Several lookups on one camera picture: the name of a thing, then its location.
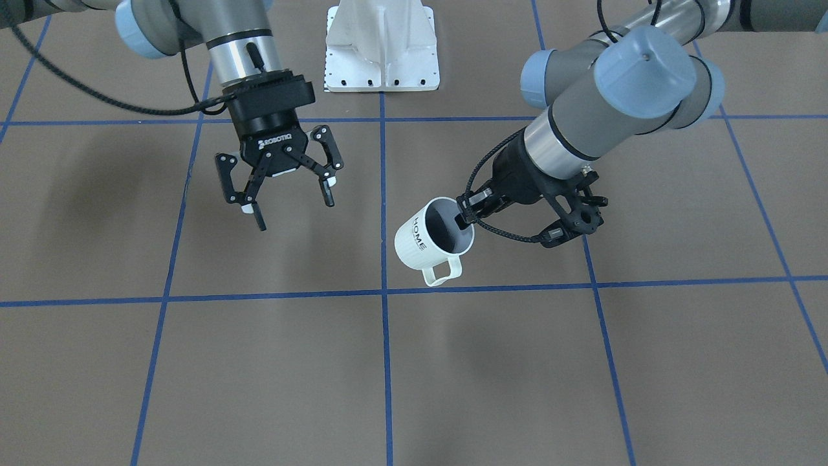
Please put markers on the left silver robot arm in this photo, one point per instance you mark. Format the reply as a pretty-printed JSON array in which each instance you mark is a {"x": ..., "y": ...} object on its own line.
[{"x": 631, "y": 79}]

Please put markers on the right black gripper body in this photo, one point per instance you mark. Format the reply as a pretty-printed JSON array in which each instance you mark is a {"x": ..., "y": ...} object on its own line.
[{"x": 266, "y": 127}]

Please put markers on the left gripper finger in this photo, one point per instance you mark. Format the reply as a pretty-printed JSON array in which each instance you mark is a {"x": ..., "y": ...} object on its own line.
[
  {"x": 465, "y": 218},
  {"x": 481, "y": 201}
]

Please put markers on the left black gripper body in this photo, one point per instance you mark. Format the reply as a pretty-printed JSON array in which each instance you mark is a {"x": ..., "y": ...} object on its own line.
[{"x": 515, "y": 173}]

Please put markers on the white ribbed HOME mug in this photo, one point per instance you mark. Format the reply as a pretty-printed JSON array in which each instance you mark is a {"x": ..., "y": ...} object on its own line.
[{"x": 433, "y": 240}]

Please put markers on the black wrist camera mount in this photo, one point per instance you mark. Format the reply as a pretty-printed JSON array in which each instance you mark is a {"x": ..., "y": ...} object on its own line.
[{"x": 577, "y": 208}]

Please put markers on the brown paper table cover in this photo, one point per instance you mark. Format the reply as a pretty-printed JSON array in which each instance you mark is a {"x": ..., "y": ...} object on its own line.
[{"x": 147, "y": 322}]

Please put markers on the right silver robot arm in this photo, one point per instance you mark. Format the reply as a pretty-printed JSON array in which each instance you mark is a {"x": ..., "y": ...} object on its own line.
[{"x": 240, "y": 42}]

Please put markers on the white camera mast base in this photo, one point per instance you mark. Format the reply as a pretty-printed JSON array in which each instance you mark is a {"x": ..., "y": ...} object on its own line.
[{"x": 381, "y": 46}]

